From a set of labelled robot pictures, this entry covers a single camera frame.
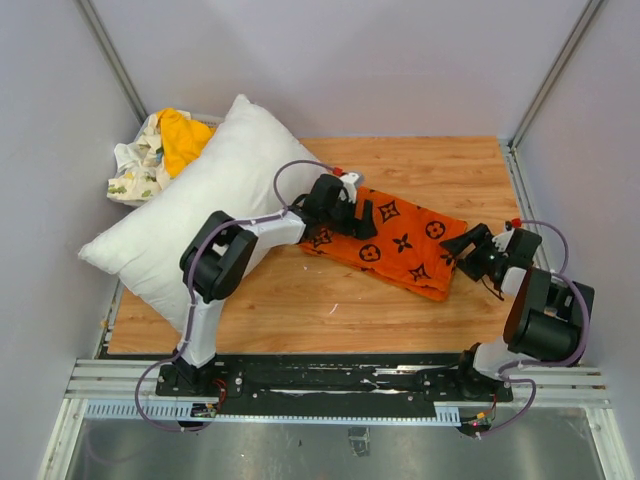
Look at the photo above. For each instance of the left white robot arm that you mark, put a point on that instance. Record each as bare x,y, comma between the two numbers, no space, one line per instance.
216,260

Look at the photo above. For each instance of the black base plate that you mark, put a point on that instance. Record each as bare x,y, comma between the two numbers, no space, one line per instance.
314,386

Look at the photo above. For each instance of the yellow cloth in basket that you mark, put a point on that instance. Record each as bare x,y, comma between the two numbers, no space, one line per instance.
182,138

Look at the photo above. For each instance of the aluminium rail frame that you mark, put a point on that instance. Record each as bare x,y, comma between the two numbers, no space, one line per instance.
112,425

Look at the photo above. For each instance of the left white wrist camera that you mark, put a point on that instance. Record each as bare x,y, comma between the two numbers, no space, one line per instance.
351,181

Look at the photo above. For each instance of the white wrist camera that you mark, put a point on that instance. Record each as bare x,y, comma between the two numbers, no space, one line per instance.
351,181
502,240

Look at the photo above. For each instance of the white pillow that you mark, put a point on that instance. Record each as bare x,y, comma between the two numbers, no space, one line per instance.
251,167

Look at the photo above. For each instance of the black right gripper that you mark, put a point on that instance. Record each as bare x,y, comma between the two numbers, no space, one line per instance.
474,237

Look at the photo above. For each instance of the orange flower-pattern pillowcase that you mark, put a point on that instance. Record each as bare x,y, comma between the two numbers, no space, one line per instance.
406,252

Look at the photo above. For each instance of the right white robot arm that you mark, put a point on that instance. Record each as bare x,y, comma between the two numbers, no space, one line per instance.
549,321

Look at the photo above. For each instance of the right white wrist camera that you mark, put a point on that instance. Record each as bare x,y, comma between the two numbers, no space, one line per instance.
502,240

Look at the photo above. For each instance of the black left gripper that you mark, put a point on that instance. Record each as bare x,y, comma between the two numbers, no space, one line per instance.
364,229

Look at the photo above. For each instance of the white printed cloth in basket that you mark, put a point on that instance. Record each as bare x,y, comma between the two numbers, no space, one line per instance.
140,170

